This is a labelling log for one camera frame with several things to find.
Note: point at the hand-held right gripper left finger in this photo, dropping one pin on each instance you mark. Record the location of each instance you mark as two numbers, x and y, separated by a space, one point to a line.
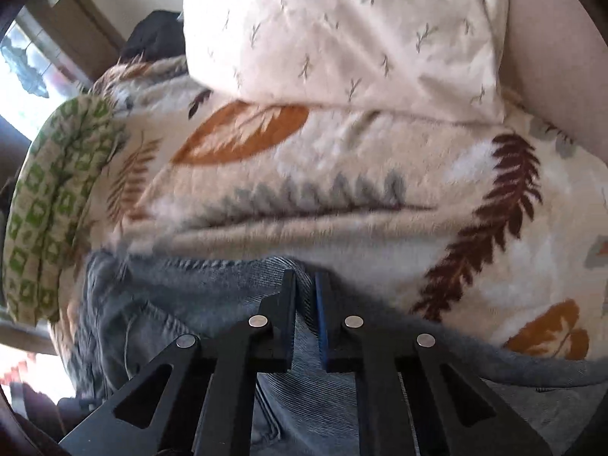
289 323

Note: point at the green patterned quilt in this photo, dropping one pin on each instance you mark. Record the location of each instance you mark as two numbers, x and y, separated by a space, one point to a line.
52 209

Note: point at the white leaf-print pillow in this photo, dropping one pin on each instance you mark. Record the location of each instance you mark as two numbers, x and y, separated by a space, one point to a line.
342 33

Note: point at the pink padded headboard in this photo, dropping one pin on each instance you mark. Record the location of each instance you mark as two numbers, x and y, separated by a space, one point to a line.
555 47

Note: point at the black cloth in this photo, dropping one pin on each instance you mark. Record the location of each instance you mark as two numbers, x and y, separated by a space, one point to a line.
152 38

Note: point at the blue denim pants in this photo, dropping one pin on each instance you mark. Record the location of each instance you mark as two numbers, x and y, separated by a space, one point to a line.
304 413

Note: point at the leaf print fleece blanket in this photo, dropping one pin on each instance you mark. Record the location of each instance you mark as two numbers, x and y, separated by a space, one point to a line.
332 185

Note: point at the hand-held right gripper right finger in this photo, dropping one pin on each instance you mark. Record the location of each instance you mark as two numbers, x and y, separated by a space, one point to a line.
321 327

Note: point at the window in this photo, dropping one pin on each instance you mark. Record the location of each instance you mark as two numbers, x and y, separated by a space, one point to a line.
28 76

